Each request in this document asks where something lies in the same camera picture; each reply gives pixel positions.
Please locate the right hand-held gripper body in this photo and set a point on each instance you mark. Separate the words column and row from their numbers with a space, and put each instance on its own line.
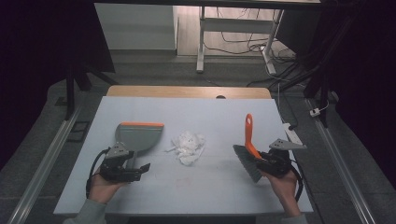
column 277, row 161

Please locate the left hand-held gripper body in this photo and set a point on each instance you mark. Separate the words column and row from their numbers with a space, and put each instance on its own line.
column 116, row 169

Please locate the grey dustpan with orange edge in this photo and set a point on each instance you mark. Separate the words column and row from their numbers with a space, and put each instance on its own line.
column 139, row 137

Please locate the white paper pile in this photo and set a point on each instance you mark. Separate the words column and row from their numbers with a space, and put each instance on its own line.
column 188, row 147

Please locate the person's left hand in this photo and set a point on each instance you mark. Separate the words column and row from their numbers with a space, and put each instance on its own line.
column 101, row 188

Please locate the person's right hand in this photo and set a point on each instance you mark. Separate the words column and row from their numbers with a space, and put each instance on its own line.
column 285, row 189

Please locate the white power strip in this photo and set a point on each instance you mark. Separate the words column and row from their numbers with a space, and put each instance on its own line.
column 292, row 135

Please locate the white table cover board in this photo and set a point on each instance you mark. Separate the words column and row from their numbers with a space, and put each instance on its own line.
column 199, row 193

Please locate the white plug adapter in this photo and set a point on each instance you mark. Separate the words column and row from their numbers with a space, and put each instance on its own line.
column 315, row 112

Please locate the black metal stand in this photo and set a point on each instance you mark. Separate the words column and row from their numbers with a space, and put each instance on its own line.
column 323, row 99
column 71, row 93

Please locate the wooden table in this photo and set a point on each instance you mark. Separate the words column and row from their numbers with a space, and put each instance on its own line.
column 186, row 92

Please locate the dark curtain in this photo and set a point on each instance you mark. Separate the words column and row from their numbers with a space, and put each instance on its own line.
column 367, row 77
column 34, row 56

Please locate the white cabinet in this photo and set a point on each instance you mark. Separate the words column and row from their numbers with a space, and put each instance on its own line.
column 135, row 26

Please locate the aluminium rail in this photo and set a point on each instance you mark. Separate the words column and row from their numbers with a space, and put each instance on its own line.
column 339, row 161
column 46, row 161

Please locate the white desk frame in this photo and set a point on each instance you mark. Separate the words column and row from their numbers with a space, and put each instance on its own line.
column 236, row 25

